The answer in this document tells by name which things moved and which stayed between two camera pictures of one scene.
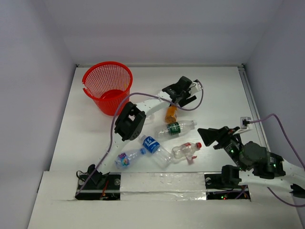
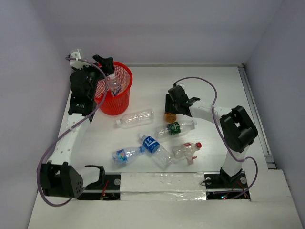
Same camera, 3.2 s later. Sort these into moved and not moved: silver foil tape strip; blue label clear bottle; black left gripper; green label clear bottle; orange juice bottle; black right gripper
Moved: black right gripper; black left gripper
Not moved: silver foil tape strip; orange juice bottle; blue label clear bottle; green label clear bottle
